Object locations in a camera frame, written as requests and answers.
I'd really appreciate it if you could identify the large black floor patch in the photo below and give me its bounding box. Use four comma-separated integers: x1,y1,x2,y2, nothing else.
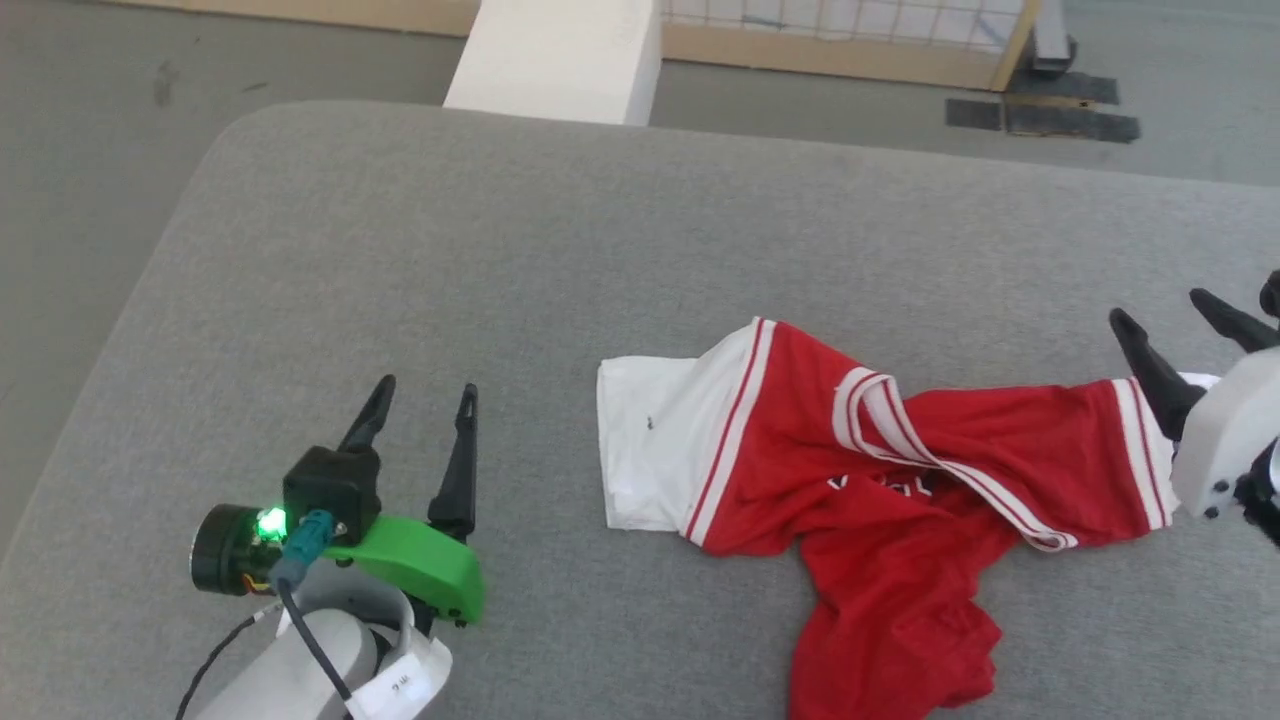
1002,68,1142,145

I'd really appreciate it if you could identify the grey metal partition foot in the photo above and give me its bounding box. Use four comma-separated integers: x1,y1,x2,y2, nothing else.
1030,0,1080,77

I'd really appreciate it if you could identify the red white basketball jersey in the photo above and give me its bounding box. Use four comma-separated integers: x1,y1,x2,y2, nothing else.
597,316,1223,720

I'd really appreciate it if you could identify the white label tag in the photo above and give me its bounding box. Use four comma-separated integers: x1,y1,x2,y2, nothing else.
350,630,453,720

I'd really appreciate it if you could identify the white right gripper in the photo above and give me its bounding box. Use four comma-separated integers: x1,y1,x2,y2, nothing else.
1108,288,1280,521

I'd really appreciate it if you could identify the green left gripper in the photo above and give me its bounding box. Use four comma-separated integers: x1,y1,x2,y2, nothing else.
323,374,488,629

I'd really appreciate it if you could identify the white box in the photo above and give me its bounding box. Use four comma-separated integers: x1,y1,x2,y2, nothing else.
443,0,663,127

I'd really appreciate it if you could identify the lemon print partition screen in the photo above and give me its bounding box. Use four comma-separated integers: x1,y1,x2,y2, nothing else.
100,0,1047,92

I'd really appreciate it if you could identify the small black floor patch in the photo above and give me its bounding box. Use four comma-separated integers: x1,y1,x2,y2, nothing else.
945,96,1005,133

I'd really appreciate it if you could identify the left black cable teal plug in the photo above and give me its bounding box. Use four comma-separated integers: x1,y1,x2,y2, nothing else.
268,510,358,720

